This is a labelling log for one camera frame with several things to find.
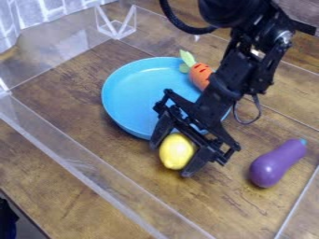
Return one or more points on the blue round tray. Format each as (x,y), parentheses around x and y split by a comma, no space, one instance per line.
(133,88)

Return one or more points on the purple toy eggplant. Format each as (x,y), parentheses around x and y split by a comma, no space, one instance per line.
(271,165)

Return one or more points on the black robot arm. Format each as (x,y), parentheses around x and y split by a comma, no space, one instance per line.
(261,30)

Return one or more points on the clear acrylic enclosure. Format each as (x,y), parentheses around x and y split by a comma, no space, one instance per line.
(88,181)

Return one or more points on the yellow toy lemon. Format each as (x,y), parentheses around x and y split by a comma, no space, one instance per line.
(176,151)

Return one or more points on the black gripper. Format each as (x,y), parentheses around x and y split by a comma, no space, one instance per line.
(197,120)

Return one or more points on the orange toy carrot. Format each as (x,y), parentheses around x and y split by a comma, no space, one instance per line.
(196,70)

